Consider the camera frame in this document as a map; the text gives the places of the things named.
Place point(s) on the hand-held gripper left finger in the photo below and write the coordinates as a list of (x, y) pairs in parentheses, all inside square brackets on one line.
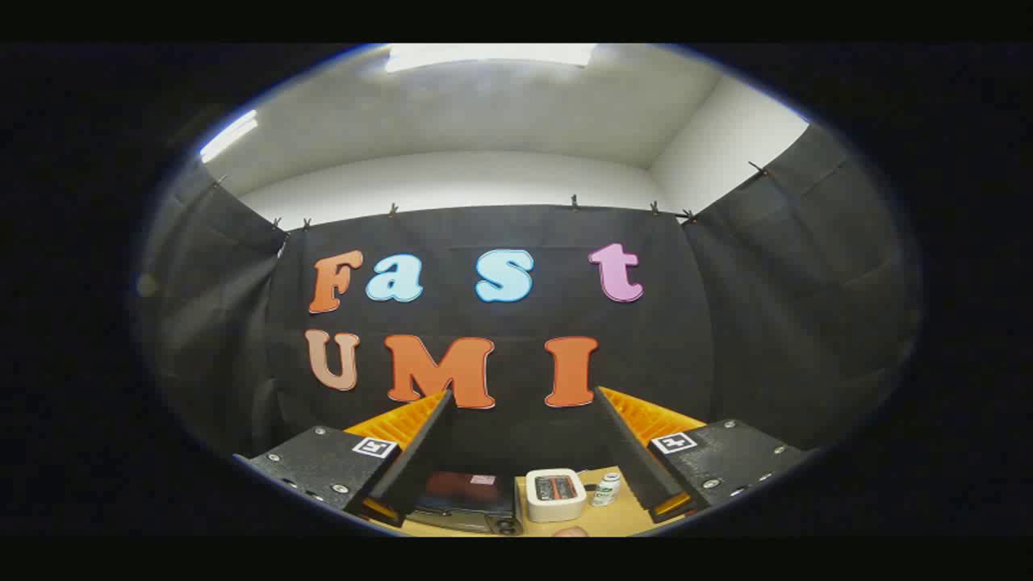
[(420, 452)]

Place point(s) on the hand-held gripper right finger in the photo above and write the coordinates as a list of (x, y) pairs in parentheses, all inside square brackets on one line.
[(633, 452)]

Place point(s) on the white green-label drink bottle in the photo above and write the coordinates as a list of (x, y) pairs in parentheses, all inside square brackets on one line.
[(605, 491)]

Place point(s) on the ceiling light panel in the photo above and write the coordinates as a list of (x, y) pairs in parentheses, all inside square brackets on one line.
[(229, 134)]

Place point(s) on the black toaster oven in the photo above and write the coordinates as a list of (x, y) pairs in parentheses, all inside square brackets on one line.
[(464, 494)]

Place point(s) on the white bread toaster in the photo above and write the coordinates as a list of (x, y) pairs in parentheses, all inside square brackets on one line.
[(555, 502)]

